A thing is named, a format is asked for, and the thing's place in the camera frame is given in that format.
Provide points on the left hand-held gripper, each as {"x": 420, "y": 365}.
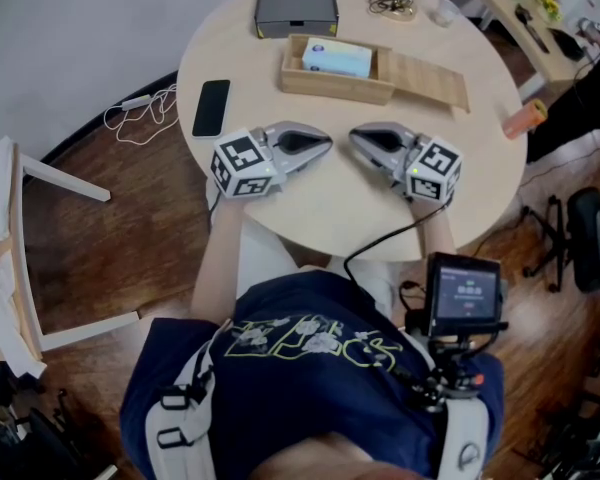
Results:
{"x": 240, "y": 158}

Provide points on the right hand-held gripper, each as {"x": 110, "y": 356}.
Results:
{"x": 432, "y": 165}

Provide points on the light blue tissues pack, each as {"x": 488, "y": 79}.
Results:
{"x": 337, "y": 58}

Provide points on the person's left forearm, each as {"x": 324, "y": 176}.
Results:
{"x": 217, "y": 263}

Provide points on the person's right forearm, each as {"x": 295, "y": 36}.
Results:
{"x": 432, "y": 230}

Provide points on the open wooden box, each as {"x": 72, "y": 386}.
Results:
{"x": 332, "y": 90}

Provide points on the wooden sliding lid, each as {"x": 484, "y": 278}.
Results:
{"x": 430, "y": 83}

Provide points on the black smartphone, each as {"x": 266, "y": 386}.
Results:
{"x": 211, "y": 108}

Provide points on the person's light trousers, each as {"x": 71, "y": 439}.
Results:
{"x": 262, "y": 253}

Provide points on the black organizer box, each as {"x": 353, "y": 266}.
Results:
{"x": 296, "y": 5}

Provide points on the clear glass cup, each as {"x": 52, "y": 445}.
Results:
{"x": 443, "y": 13}

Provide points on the small black monitor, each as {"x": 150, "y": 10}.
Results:
{"x": 465, "y": 293}

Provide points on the light wooden side desk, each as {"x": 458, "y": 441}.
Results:
{"x": 505, "y": 13}

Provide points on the black office chair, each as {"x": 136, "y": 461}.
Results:
{"x": 50, "y": 433}
{"x": 590, "y": 238}

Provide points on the person's navy t-shirt torso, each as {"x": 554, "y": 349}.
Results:
{"x": 305, "y": 408}

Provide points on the person's head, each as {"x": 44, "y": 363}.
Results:
{"x": 330, "y": 463}

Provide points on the white crumpled cloth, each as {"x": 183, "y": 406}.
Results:
{"x": 5, "y": 303}

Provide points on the black monitor mount rig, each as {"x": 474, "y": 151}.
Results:
{"x": 452, "y": 368}

